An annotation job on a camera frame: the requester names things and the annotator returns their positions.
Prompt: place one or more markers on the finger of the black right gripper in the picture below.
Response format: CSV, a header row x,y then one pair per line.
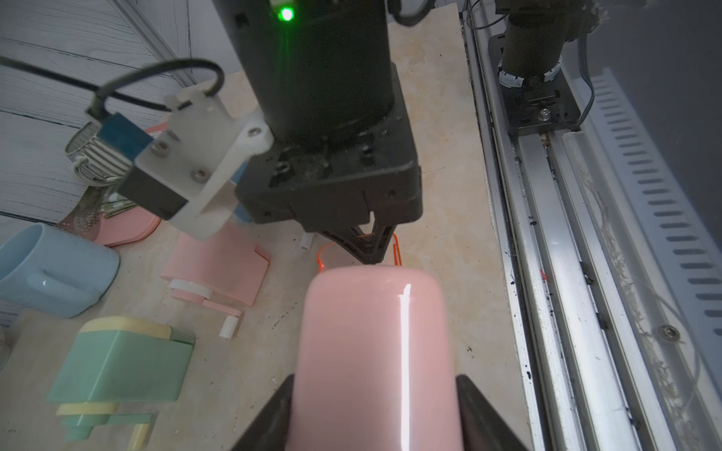
x,y
382,232
354,241

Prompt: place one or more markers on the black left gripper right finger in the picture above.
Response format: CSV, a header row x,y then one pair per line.
x,y
483,428

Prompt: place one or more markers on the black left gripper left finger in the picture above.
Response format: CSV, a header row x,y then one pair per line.
x,y
269,430

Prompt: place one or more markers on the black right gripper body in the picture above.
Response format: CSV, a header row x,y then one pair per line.
x,y
375,175

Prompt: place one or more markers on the pink pencil sharpener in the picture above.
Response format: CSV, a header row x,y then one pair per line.
x,y
223,273
375,369

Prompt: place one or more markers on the green yellow pencil sharpener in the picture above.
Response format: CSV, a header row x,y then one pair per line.
x,y
119,360

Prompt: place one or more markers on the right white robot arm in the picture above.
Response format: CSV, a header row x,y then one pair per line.
x,y
320,70

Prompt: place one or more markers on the pink serving tray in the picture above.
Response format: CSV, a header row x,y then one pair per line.
x,y
121,221

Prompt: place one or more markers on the striped ceramic cup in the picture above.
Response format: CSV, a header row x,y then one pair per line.
x,y
96,163

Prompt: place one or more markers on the light blue mug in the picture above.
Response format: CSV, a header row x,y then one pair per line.
x,y
55,272

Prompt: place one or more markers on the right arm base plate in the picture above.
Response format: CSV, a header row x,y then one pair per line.
x,y
535,94

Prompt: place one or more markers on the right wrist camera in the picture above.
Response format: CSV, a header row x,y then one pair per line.
x,y
187,175

